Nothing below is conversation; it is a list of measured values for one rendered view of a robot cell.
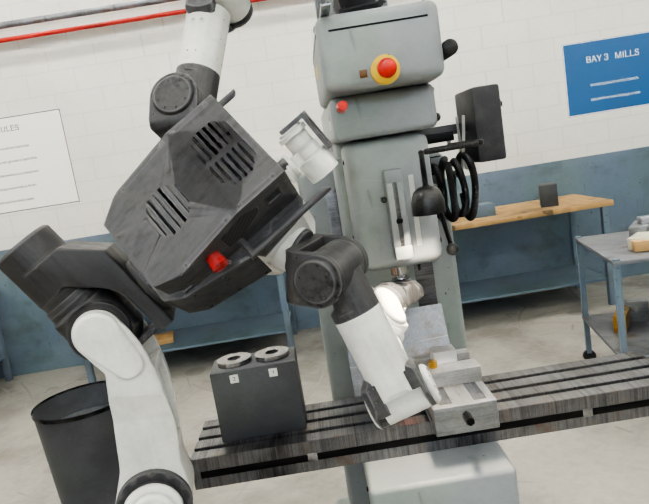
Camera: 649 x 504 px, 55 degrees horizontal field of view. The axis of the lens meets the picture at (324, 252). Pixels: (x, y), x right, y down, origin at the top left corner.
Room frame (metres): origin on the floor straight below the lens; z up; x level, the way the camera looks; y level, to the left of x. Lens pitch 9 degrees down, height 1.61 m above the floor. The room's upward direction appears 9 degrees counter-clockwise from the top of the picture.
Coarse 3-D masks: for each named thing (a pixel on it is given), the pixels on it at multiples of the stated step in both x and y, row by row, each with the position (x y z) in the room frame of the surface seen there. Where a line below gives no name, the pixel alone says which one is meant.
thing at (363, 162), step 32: (352, 160) 1.47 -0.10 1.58; (384, 160) 1.46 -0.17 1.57; (416, 160) 1.46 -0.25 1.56; (352, 192) 1.48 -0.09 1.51; (384, 192) 1.46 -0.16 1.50; (352, 224) 1.59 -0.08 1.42; (384, 224) 1.46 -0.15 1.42; (416, 224) 1.46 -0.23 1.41; (384, 256) 1.46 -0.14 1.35; (416, 256) 1.46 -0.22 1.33
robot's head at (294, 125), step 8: (304, 112) 1.22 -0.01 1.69; (296, 120) 1.21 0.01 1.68; (304, 120) 1.21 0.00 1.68; (312, 120) 1.24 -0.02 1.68; (288, 128) 1.21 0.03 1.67; (296, 128) 1.20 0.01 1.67; (312, 128) 1.21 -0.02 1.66; (280, 136) 1.24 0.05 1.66; (288, 136) 1.20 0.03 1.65; (320, 136) 1.21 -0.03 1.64; (328, 144) 1.21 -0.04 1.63
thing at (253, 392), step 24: (216, 360) 1.61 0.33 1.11; (240, 360) 1.54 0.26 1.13; (264, 360) 1.53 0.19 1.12; (288, 360) 1.51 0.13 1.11; (216, 384) 1.50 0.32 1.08; (240, 384) 1.51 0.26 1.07; (264, 384) 1.51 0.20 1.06; (288, 384) 1.51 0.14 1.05; (216, 408) 1.50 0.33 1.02; (240, 408) 1.51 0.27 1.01; (264, 408) 1.51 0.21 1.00; (288, 408) 1.51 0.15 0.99; (240, 432) 1.51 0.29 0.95; (264, 432) 1.51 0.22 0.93
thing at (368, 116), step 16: (352, 96) 1.43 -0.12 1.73; (368, 96) 1.43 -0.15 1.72; (384, 96) 1.43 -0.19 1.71; (400, 96) 1.43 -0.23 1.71; (416, 96) 1.43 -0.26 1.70; (432, 96) 1.43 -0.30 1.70; (336, 112) 1.43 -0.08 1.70; (352, 112) 1.43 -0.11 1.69; (368, 112) 1.43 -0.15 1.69; (384, 112) 1.43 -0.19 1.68; (400, 112) 1.43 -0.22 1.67; (416, 112) 1.43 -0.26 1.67; (432, 112) 1.43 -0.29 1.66; (336, 128) 1.43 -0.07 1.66; (352, 128) 1.43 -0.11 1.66; (368, 128) 1.43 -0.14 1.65; (384, 128) 1.43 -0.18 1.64; (400, 128) 1.43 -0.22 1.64; (416, 128) 1.44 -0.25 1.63
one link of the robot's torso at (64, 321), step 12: (96, 288) 1.11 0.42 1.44; (84, 300) 1.08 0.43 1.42; (96, 300) 1.09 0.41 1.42; (108, 300) 1.10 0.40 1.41; (120, 300) 1.13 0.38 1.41; (72, 312) 1.07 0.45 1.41; (84, 312) 1.08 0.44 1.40; (120, 312) 1.09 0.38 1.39; (132, 312) 1.13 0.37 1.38; (60, 324) 1.08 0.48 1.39; (72, 324) 1.08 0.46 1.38; (132, 324) 1.11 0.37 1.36; (72, 348) 1.08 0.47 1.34
